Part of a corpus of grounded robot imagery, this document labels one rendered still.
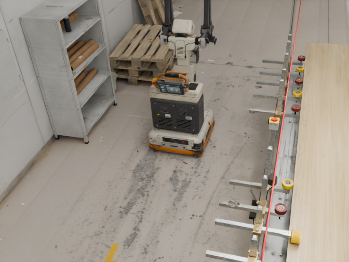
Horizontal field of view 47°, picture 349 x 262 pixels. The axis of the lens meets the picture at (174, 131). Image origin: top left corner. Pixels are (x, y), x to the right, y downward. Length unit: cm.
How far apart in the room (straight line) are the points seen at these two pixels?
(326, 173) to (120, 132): 276
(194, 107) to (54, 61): 155
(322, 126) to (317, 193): 81
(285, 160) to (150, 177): 149
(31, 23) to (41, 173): 161
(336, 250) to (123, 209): 216
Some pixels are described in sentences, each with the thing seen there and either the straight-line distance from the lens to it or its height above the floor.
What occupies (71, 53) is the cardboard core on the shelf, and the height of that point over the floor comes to 95.
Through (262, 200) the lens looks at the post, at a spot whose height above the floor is 92.
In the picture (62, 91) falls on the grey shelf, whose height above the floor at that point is 72.
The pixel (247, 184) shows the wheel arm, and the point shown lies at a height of 84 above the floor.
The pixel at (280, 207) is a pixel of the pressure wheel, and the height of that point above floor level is 91.
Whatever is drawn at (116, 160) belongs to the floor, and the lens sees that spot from 463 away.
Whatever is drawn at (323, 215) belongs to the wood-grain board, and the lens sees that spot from 282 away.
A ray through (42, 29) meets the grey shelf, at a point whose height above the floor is 144.
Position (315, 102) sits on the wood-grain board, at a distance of 388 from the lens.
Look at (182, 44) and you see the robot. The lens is 428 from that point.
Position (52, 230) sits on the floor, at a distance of 409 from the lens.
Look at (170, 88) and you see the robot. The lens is 409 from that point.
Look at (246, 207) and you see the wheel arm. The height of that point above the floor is 86.
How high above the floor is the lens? 294
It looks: 36 degrees down
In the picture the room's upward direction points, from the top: 4 degrees counter-clockwise
